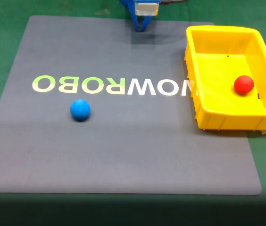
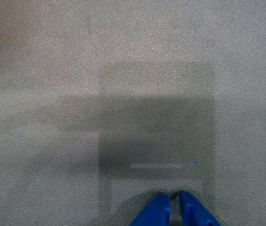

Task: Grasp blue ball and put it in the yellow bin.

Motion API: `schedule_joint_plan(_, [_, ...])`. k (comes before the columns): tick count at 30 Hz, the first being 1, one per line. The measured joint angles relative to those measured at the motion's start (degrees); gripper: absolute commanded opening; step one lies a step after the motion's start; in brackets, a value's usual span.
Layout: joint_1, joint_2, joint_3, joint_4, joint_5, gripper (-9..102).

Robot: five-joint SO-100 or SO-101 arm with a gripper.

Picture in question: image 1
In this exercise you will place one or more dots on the yellow plastic bin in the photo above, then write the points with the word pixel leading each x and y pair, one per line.
pixel 220 77

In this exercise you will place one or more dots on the silver camera box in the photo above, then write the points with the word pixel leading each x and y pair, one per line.
pixel 146 10

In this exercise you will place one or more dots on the red ball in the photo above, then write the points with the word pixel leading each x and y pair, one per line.
pixel 243 85

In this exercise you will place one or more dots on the blue ball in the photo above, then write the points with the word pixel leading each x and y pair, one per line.
pixel 80 109

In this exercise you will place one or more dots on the grey mat with lettering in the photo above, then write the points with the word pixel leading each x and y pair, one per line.
pixel 114 146

